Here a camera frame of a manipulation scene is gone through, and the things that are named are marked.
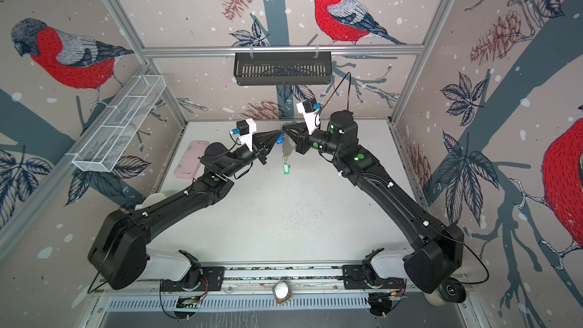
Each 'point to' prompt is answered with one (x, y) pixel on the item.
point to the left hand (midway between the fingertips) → (282, 129)
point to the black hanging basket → (282, 70)
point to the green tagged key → (286, 168)
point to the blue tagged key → (280, 140)
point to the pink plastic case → (189, 162)
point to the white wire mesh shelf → (118, 123)
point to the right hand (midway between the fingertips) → (286, 125)
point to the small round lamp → (282, 291)
